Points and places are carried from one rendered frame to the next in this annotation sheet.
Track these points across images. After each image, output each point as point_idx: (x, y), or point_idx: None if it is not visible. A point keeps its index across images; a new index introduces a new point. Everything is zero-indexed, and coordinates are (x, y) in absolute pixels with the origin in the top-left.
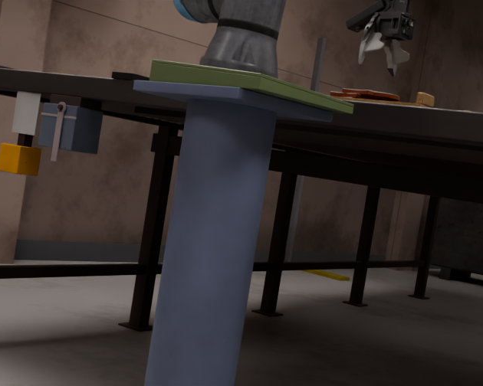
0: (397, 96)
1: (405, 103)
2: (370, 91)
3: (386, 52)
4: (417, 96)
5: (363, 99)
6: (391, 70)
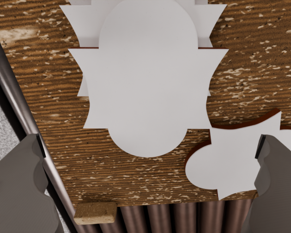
0: (149, 156)
1: (68, 193)
2: (92, 127)
3: (263, 194)
4: (75, 213)
5: (43, 138)
6: (257, 149)
